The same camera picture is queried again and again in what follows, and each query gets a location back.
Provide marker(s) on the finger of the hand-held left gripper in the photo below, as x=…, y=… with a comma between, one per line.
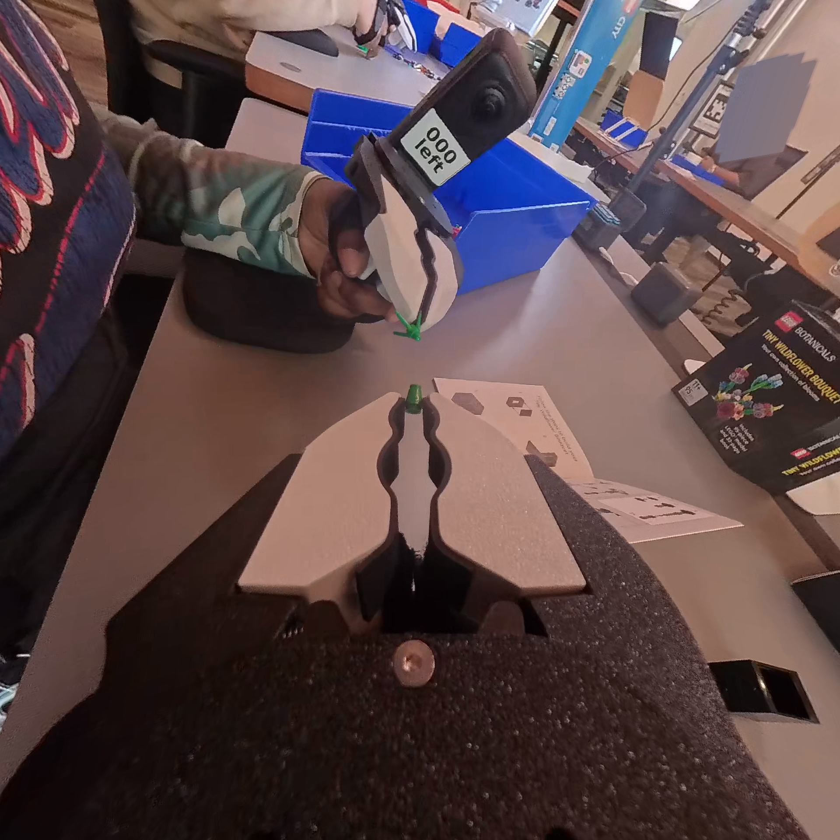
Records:
x=444, y=282
x=394, y=263

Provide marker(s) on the person's left forearm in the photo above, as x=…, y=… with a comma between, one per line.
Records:
x=210, y=197

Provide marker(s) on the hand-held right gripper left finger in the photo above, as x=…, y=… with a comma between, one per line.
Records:
x=322, y=519

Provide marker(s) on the black glossy cardboard box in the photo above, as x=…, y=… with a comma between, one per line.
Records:
x=761, y=400

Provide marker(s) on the matte black box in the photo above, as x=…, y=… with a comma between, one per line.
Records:
x=820, y=610

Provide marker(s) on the white instruction booklet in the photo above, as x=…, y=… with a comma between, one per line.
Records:
x=512, y=414

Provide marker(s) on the black light stand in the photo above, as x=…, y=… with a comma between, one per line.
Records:
x=696, y=99

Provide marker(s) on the blue printed carton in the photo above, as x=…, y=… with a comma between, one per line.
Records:
x=584, y=66

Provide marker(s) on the person's left hand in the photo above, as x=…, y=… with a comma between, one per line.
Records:
x=335, y=250

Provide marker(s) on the small green toy brick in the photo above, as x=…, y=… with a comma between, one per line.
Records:
x=415, y=395

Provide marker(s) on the small blue plastic bin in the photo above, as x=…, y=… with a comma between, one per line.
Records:
x=446, y=33

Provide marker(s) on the grey desk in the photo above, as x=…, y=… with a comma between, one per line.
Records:
x=236, y=420

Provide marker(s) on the black mesh cushion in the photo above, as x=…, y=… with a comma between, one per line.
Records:
x=250, y=309

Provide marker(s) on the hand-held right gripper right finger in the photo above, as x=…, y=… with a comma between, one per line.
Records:
x=512, y=519

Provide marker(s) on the green toy stem brick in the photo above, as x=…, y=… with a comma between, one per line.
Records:
x=410, y=328

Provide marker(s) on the black square frame brick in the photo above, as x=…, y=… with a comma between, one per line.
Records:
x=761, y=692

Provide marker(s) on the dark charger block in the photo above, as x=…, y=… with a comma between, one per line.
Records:
x=599, y=226

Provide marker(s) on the person's dark clothing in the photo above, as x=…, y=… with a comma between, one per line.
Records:
x=53, y=263

